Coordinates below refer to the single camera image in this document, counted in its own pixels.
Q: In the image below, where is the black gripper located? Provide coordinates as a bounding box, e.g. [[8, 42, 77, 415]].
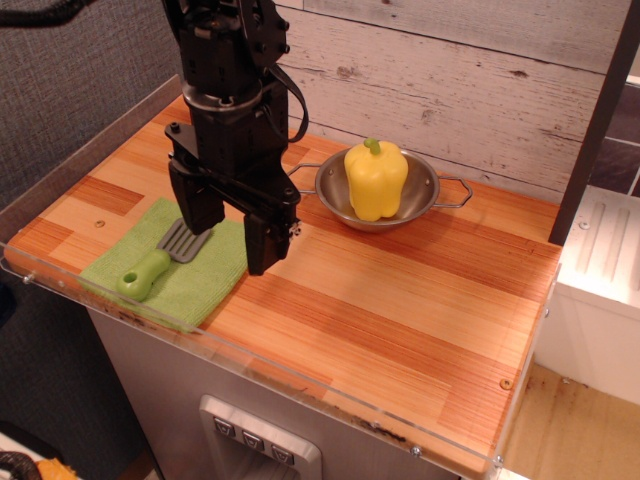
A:
[[165, 79, 300, 276]]

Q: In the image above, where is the yellow toy capsicum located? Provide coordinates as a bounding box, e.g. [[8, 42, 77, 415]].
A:
[[344, 138, 408, 222]]

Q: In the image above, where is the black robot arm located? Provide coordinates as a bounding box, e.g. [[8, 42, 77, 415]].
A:
[[164, 1, 305, 275]]

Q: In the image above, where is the small steel pot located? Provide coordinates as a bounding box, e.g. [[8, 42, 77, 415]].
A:
[[288, 143, 473, 233]]

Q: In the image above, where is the green grey toy spatula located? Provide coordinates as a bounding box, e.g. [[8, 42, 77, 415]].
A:
[[116, 218, 211, 302]]

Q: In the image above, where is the green cloth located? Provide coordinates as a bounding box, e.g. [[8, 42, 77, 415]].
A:
[[81, 198, 247, 331]]

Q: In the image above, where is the silver toy cabinet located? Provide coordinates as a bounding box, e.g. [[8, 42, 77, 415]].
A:
[[90, 312, 456, 479]]

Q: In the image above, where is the clear acrylic guard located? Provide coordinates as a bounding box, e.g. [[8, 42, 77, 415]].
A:
[[0, 239, 562, 471]]

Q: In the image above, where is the orange object bottom left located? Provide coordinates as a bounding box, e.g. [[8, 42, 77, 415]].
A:
[[36, 458, 79, 480]]

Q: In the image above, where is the white toy sink unit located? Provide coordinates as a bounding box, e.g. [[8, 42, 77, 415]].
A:
[[535, 187, 639, 403]]

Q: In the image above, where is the black cable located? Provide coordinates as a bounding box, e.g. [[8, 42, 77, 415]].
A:
[[267, 64, 310, 145]]

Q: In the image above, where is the dark vertical post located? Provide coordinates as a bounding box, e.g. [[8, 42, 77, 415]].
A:
[[548, 0, 639, 246]]

